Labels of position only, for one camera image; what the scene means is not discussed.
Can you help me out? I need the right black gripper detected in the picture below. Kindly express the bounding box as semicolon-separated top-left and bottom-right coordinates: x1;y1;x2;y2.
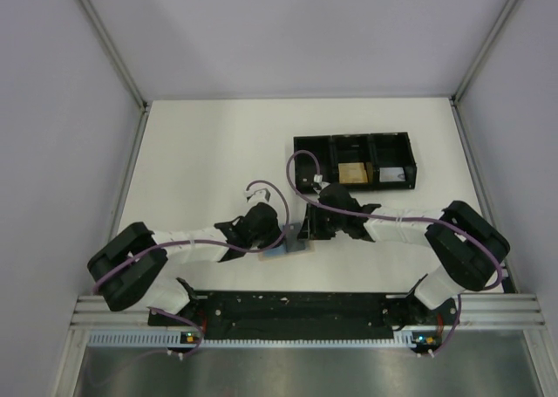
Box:
297;202;346;241

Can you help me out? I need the beige card holder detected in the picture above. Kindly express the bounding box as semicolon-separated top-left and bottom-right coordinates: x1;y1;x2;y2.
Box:
258;241;313;262

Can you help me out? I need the dark grey card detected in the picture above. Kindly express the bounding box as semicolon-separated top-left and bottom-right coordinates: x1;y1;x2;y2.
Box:
283;222;308;254

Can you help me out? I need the light blue card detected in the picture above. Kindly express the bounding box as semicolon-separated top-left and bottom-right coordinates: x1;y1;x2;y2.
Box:
261;245;288;259

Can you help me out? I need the black three-compartment tray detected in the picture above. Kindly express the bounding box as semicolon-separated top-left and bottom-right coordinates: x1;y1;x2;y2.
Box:
293;133;417;194

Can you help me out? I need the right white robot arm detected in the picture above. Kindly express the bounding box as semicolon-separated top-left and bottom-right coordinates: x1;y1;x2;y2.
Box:
303;183;511;324

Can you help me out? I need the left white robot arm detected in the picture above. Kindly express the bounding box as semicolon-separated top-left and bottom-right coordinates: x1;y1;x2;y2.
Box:
87;202;287;325

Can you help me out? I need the gold cards stack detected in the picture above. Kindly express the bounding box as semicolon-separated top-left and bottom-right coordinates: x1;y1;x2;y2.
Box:
338;162;369;184

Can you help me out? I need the silver card in tray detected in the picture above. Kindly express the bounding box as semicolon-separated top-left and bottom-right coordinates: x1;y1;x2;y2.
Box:
379;167;406;183

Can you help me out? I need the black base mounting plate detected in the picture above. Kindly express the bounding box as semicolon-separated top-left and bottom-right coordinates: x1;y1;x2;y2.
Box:
147;283;459;340

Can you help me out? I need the steel sheet front panel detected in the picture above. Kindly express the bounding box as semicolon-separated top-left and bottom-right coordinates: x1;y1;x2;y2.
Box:
75;332;543;396

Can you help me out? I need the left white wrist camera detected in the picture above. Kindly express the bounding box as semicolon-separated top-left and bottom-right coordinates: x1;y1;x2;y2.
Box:
244;188;271;206

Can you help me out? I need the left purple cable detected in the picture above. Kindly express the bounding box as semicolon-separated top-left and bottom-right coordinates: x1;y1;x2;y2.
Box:
92;179;291;363

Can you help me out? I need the left aluminium frame post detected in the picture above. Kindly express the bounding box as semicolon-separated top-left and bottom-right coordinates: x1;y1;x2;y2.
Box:
75;0;150;243

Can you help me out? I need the aluminium frame post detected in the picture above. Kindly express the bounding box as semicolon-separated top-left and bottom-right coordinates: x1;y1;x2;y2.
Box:
75;0;150;243
448;0;537;293

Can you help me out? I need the grey slotted cable duct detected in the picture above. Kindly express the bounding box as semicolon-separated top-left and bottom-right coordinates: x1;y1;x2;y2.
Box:
87;330;436;349

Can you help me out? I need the aluminium front rail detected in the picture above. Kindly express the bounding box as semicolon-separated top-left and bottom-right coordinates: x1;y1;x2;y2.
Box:
70;293;546;330

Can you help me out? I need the right aluminium frame post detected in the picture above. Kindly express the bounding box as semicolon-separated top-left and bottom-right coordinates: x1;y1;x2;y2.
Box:
448;0;537;293

